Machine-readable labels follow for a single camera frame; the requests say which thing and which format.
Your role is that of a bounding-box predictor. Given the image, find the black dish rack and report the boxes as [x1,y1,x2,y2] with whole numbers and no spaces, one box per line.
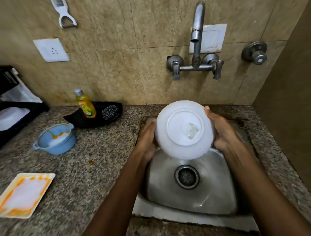
[0,65,50,149]

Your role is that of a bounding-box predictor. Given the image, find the white plate in rack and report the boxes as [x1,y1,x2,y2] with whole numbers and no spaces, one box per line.
[0,107,30,132]

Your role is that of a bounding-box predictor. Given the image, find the yellow dish soap bottle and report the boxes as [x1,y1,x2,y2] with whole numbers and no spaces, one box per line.
[74,88,97,119]

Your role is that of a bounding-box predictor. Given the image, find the chrome wall valve knob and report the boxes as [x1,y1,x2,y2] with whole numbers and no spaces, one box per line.
[241,41,268,65]

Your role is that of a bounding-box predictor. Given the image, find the white bowl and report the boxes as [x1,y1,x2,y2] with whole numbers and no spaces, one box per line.
[155,100,215,160]

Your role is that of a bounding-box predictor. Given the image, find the person's left hand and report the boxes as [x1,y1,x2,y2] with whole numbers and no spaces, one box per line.
[135,119,159,164]

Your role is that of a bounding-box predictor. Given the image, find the chrome wall faucet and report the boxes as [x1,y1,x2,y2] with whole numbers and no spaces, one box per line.
[166,1,225,81]

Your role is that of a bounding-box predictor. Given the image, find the black tray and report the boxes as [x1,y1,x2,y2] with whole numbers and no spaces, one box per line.
[63,101,123,129]

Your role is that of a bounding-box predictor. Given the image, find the person's right forearm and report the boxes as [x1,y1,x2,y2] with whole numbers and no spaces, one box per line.
[222,140,311,236]

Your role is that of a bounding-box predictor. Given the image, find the blue bowl with handles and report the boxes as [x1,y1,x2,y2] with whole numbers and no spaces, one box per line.
[33,123,77,155]

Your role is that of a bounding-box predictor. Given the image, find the white square plate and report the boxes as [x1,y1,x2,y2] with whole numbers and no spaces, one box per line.
[0,173,56,219]

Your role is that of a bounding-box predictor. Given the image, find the white peeler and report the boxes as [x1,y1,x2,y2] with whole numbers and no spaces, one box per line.
[51,0,78,28]

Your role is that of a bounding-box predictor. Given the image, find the white switch plate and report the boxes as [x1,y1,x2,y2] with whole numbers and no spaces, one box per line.
[189,23,227,54]

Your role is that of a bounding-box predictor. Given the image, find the person's right hand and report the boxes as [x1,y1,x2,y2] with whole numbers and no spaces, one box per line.
[204,106,241,153]

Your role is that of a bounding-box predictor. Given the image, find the person's left forearm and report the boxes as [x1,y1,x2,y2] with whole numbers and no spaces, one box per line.
[83,148,152,236]

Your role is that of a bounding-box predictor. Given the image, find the steel wool scrubber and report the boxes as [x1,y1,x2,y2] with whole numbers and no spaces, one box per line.
[101,105,119,121]

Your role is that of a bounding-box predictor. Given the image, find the sink drain strainer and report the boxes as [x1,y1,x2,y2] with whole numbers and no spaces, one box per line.
[174,165,200,190]

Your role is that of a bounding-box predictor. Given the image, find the stainless steel sink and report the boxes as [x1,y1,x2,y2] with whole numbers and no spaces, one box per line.
[132,117,260,232]

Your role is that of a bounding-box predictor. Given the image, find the white wall socket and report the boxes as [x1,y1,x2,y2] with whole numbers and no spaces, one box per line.
[33,38,70,63]

